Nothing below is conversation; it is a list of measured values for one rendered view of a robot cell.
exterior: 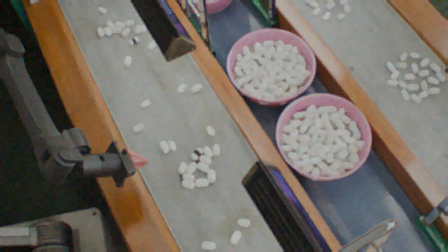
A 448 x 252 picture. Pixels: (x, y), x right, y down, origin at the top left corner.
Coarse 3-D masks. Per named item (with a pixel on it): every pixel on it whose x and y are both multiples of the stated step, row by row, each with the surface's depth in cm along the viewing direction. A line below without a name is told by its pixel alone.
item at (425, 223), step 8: (440, 208) 117; (424, 216) 129; (432, 216) 122; (416, 224) 132; (424, 224) 128; (432, 224) 128; (424, 232) 130; (432, 232) 127; (440, 232) 127; (432, 240) 128; (440, 240) 126; (432, 248) 129; (440, 248) 125
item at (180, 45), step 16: (144, 0) 121; (160, 0) 122; (144, 16) 122; (160, 16) 117; (176, 16) 123; (160, 32) 117; (176, 32) 113; (160, 48) 118; (176, 48) 115; (192, 48) 118
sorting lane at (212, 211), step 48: (96, 48) 160; (144, 48) 159; (144, 96) 150; (192, 96) 149; (144, 144) 142; (192, 144) 141; (240, 144) 140; (192, 192) 134; (240, 192) 134; (192, 240) 128; (240, 240) 127
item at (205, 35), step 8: (184, 0) 158; (200, 0) 140; (184, 8) 162; (192, 8) 152; (200, 8) 143; (200, 16) 147; (192, 24) 166; (208, 24) 151; (200, 32) 164; (208, 32) 152; (208, 40) 155; (208, 48) 159
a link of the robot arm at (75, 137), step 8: (72, 128) 117; (64, 136) 115; (72, 136) 116; (80, 136) 117; (72, 144) 115; (80, 144) 115; (88, 144) 117; (64, 152) 107; (72, 152) 109; (64, 160) 106; (72, 160) 107; (80, 160) 109; (72, 176) 112
